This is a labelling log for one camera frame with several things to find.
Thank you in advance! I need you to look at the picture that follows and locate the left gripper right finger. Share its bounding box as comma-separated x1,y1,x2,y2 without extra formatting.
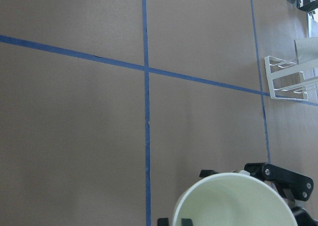
200,163,318,226

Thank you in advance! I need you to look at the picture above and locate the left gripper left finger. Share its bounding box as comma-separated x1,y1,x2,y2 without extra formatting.
157,218,193,226

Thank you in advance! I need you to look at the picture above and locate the white cup drying rack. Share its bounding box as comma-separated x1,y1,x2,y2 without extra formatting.
264,56,318,101

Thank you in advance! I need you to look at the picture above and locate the cream plastic cup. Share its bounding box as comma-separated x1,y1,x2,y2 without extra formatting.
172,171,297,226

